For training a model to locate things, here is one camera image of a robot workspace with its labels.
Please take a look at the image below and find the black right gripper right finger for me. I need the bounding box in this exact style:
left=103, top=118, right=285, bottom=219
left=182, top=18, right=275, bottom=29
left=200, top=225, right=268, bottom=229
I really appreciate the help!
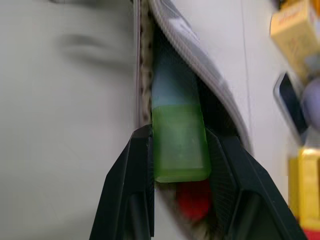
left=204, top=128, right=309, bottom=240

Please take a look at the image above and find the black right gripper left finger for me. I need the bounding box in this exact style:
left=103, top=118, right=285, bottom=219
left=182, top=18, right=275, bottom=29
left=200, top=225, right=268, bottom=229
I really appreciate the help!
left=89, top=124, right=156, bottom=240

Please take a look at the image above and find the red marker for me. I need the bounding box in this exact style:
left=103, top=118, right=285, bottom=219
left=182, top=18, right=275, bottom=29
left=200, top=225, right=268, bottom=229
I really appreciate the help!
left=176, top=179, right=211, bottom=221

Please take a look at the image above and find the grey grid pencil pouch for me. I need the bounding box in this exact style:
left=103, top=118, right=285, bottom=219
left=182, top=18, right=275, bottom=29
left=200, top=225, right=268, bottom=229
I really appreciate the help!
left=134, top=0, right=255, bottom=240

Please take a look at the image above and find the yellow red cardboard box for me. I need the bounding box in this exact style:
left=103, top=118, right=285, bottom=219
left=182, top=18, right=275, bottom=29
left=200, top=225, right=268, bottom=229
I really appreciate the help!
left=287, top=147, right=320, bottom=240

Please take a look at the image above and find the black smartphone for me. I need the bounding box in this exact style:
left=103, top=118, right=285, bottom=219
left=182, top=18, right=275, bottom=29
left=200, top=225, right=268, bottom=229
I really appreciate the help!
left=272, top=71, right=310, bottom=145

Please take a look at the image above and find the purple grey round object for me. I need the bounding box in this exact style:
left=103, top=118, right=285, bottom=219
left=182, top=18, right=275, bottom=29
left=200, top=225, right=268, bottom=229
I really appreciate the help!
left=299, top=56, right=320, bottom=133

